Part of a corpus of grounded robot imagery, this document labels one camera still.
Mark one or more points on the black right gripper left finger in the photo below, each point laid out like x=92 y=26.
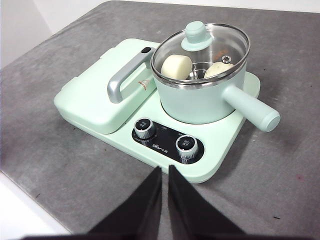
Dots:
x=140 y=210

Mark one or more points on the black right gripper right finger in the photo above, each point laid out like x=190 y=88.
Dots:
x=195 y=212

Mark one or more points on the pleated bun with green specks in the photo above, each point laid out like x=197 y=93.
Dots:
x=217 y=70

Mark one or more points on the smooth white steamed bun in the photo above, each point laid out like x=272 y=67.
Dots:
x=175 y=66

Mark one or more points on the glass lid with green knob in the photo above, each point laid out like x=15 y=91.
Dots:
x=196 y=32

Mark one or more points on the steel steamer rack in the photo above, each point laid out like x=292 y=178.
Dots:
x=198 y=71

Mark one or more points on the silver control knob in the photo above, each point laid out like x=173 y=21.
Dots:
x=145 y=127
x=187 y=146

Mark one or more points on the black control panel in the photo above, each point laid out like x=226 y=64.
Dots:
x=165 y=147

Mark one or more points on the triangular warning sticker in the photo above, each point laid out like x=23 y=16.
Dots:
x=143 y=84

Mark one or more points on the mint green appliance base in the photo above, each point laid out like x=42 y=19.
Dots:
x=251 y=85

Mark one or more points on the black latch button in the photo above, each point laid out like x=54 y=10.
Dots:
x=146 y=50

